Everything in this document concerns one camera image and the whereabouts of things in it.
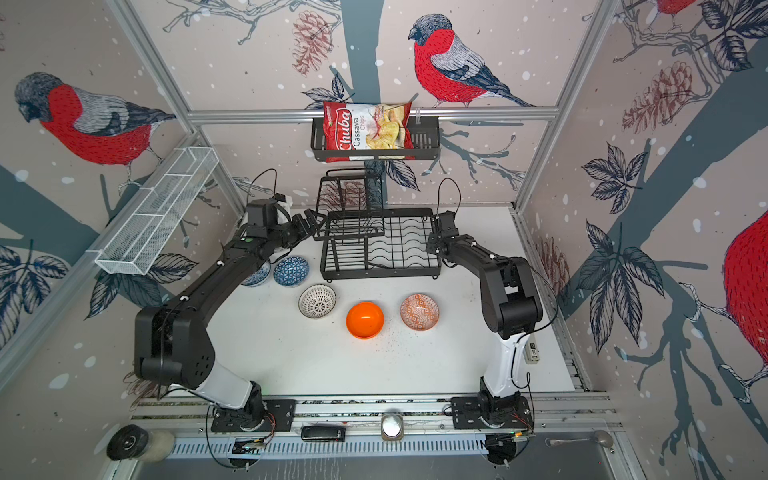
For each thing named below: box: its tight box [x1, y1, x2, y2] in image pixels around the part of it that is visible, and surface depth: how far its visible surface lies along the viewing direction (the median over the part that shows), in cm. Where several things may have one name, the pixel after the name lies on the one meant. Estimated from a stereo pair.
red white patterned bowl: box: [400, 293, 440, 331], surface depth 92 cm
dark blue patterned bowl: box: [273, 256, 309, 287], surface depth 102 cm
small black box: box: [301, 426, 347, 442], surface depth 70 cm
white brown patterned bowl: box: [298, 284, 337, 319], surface depth 94 cm
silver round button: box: [381, 413, 404, 441], surface depth 66 cm
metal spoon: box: [545, 431, 614, 449], surface depth 72 cm
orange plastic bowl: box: [346, 302, 385, 340], surface depth 88 cm
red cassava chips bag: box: [324, 102, 416, 163], surface depth 90 cm
